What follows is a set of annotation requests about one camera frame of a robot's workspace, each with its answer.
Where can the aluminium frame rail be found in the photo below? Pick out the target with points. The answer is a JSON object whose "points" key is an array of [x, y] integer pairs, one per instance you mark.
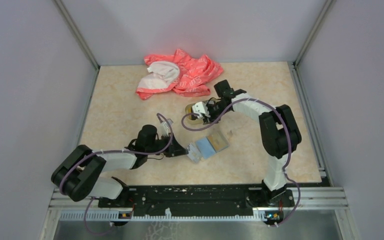
{"points": [[306, 198]]}

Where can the pink patterned cloth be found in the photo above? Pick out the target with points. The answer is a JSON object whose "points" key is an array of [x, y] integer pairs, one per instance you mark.
{"points": [[184, 75]]}

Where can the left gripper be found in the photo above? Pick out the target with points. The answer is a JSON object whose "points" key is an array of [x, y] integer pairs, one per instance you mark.
{"points": [[174, 149]]}

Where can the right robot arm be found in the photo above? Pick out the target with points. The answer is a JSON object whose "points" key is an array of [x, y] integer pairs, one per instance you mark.
{"points": [[279, 131]]}

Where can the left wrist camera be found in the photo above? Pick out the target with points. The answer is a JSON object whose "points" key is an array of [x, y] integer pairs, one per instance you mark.
{"points": [[166, 127]]}

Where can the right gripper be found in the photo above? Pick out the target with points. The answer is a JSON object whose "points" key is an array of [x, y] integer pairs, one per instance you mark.
{"points": [[212, 119]]}

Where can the cream oval card tray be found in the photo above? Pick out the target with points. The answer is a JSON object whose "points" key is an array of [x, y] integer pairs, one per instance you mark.
{"points": [[191, 119]]}

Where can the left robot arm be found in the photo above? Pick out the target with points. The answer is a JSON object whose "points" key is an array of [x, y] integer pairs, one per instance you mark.
{"points": [[79, 175]]}

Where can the silver VIP credit card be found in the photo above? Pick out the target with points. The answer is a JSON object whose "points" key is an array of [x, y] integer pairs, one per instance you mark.
{"points": [[193, 153]]}

